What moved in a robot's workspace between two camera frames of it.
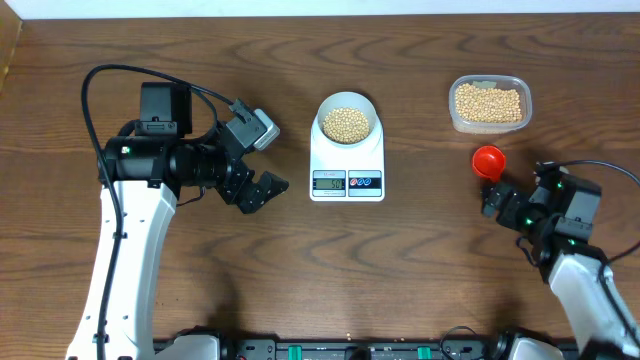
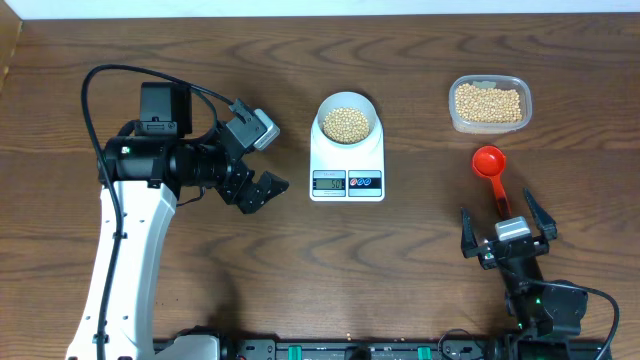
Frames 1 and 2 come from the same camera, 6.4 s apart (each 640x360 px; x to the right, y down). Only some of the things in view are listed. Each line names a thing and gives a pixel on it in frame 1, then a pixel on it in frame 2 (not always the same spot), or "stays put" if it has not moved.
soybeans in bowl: (346, 126) stays put
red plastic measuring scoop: (488, 161) stays put
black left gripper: (247, 197) stays put
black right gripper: (509, 213) → (470, 248)
